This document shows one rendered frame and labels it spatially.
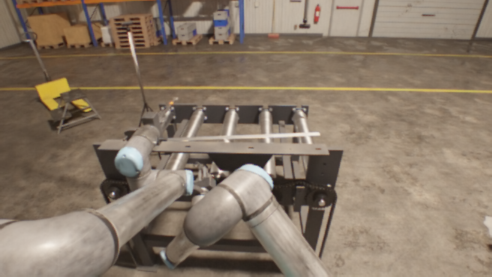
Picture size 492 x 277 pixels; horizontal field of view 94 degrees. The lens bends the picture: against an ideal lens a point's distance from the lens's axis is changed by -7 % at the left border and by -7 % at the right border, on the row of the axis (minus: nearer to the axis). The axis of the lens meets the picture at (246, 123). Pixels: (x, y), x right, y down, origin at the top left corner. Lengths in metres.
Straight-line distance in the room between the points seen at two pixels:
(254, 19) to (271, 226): 9.64
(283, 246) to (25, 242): 0.56
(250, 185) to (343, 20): 10.00
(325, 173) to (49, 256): 1.22
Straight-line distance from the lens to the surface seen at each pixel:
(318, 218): 1.62
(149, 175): 0.94
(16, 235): 0.45
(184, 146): 1.30
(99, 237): 0.45
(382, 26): 11.07
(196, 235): 0.71
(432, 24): 11.98
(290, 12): 10.15
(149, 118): 1.00
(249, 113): 2.22
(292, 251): 0.76
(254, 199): 0.71
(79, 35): 10.98
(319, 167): 1.37
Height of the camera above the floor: 1.90
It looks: 30 degrees down
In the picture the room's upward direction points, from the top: 1 degrees counter-clockwise
